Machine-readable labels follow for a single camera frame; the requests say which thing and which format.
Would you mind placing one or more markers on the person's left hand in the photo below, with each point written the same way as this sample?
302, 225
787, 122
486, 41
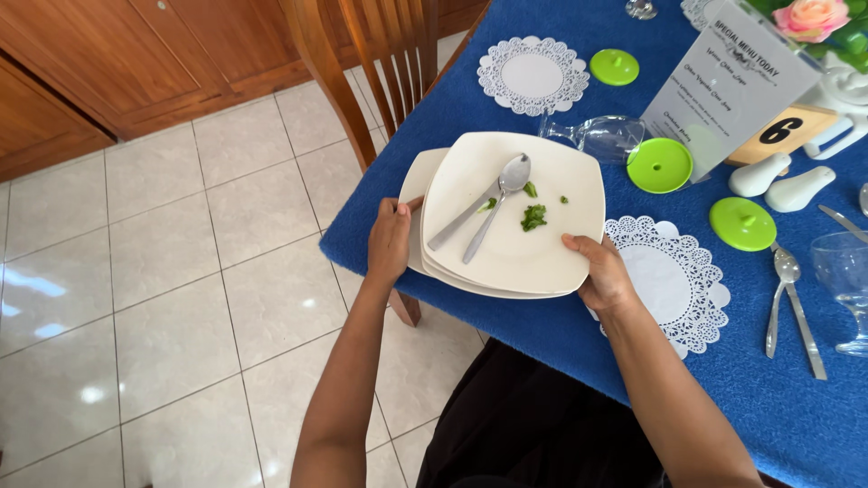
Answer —
388, 244

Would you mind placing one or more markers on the person's right hand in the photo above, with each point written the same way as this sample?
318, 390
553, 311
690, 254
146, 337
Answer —
607, 278

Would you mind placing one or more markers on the white square plate with scraps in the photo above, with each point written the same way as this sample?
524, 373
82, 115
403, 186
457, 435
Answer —
542, 251

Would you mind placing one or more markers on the silver table knife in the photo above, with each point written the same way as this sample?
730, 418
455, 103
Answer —
807, 332
844, 222
458, 225

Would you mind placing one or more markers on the blue tablecloth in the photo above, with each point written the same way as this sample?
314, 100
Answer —
542, 345

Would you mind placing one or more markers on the large green vegetable scrap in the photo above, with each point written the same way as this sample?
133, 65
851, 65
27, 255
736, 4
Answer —
534, 217

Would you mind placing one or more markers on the pale green vegetable scrap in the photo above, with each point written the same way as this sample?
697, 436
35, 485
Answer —
488, 204

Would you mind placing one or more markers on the small green vegetable scrap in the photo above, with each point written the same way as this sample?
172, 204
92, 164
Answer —
529, 189

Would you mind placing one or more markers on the green plastic lid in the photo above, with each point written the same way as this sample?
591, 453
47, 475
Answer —
614, 67
659, 166
742, 224

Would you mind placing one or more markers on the silver spoon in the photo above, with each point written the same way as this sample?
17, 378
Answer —
786, 271
505, 193

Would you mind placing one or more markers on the clear wine glass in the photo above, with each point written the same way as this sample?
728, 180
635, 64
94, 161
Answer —
844, 271
641, 8
607, 139

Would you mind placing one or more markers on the person's black clothing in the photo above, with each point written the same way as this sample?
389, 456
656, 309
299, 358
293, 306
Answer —
529, 427

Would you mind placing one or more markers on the white ceramic shaker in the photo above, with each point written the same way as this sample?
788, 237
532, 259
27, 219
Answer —
759, 175
800, 190

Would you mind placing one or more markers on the wooden chair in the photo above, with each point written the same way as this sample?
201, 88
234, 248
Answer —
393, 54

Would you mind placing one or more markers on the clear acrylic menu stand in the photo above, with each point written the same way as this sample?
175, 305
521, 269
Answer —
725, 88

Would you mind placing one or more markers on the wooden table number block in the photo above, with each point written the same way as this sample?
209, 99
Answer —
783, 132

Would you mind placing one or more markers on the white ceramic vase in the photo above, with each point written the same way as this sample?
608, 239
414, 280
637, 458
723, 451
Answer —
847, 101

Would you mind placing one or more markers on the wooden cabinet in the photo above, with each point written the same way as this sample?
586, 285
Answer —
135, 61

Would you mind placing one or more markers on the pink rose with leaves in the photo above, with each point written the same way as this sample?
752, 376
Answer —
810, 19

